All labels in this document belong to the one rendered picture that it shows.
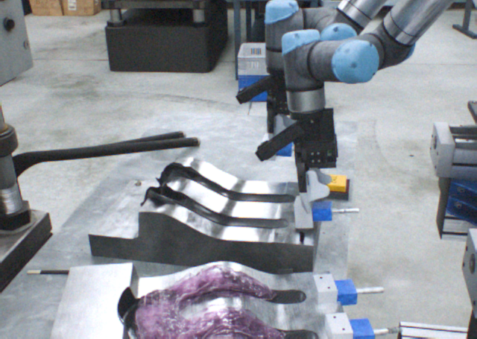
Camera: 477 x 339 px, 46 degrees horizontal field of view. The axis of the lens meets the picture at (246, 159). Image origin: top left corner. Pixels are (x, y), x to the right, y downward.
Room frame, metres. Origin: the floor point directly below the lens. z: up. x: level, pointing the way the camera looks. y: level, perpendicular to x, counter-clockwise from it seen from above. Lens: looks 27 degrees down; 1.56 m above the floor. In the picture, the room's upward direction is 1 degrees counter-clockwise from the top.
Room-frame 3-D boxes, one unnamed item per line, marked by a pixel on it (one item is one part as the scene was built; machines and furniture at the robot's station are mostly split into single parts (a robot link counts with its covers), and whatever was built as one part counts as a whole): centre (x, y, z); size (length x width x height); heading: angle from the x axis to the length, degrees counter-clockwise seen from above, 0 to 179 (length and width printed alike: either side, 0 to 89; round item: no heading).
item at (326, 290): (0.85, -0.19, 0.86); 0.13 x 0.05 x 0.05; 95
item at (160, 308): (0.77, 0.07, 0.90); 0.26 x 0.18 x 0.08; 95
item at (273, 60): (1.33, -0.09, 1.17); 0.08 x 0.08 x 0.05
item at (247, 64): (4.29, -0.26, 0.28); 0.61 x 0.41 x 0.15; 84
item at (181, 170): (1.12, 0.07, 0.92); 0.35 x 0.16 x 0.09; 78
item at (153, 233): (1.13, 0.08, 0.87); 0.50 x 0.26 x 0.14; 78
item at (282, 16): (1.33, -0.09, 1.25); 0.09 x 0.08 x 0.11; 94
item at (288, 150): (1.32, -0.11, 0.93); 0.13 x 0.05 x 0.05; 78
